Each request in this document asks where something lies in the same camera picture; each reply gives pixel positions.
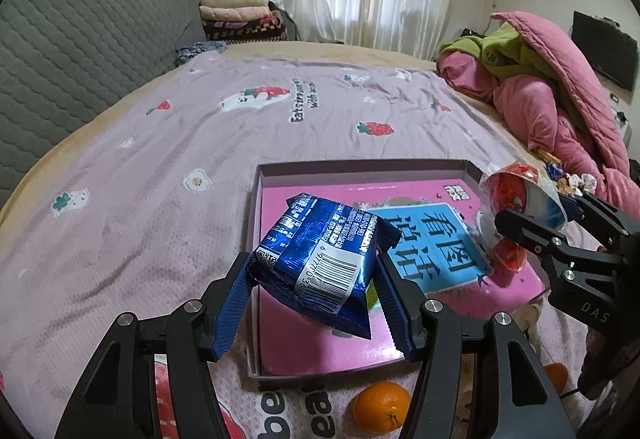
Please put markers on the stack of folded blankets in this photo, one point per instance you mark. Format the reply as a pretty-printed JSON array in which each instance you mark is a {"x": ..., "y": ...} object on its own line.
[{"x": 235, "y": 16}]

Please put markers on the purple printed blanket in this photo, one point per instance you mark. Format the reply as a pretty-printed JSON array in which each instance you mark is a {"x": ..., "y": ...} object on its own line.
[{"x": 150, "y": 179}]

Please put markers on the snack wrappers near quilt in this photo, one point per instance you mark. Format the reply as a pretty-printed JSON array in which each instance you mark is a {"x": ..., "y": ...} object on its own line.
[{"x": 570, "y": 179}]

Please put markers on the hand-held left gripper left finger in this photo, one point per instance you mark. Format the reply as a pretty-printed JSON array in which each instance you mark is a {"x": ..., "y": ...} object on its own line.
[{"x": 232, "y": 314}]

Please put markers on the green blanket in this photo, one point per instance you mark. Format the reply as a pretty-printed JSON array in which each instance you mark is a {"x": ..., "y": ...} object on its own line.
[{"x": 505, "y": 51}]

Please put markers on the pink quilt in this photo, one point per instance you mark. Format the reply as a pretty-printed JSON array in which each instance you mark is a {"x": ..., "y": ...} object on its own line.
[{"x": 550, "y": 109}]

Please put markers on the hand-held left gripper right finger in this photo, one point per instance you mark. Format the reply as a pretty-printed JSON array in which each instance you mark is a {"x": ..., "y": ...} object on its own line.
[{"x": 395, "y": 314}]

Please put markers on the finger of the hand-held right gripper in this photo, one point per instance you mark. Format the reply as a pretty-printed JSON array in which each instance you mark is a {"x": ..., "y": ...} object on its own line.
[
  {"x": 540, "y": 239},
  {"x": 607, "y": 224}
]

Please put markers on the pink and blue book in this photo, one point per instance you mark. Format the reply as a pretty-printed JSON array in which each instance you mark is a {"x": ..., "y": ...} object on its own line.
[{"x": 320, "y": 349}]

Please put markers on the shallow grey cardboard box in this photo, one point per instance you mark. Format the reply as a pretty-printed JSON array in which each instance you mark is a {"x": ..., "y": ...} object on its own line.
[{"x": 255, "y": 179}]

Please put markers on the large orange mandarin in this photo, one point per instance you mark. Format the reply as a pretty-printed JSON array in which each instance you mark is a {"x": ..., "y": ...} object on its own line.
[{"x": 381, "y": 406}]

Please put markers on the grey quilted sofa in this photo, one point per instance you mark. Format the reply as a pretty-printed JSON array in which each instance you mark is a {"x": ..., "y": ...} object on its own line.
[{"x": 75, "y": 54}]

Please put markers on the red and blue toy egg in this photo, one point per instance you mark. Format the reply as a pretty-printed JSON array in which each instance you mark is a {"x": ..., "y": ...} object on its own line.
[{"x": 515, "y": 194}]

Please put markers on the small orange mandarin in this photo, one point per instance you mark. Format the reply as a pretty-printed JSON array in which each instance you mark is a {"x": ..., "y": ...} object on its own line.
[{"x": 556, "y": 376}]

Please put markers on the dark patterned cloth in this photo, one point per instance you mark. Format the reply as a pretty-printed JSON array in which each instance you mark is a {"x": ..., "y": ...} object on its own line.
[{"x": 200, "y": 53}]

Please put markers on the black television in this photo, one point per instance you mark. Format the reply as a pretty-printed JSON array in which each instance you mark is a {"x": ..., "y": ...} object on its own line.
[{"x": 605, "y": 49}]

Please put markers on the blue snack packet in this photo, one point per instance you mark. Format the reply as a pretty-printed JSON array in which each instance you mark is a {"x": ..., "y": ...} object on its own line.
[{"x": 320, "y": 264}]

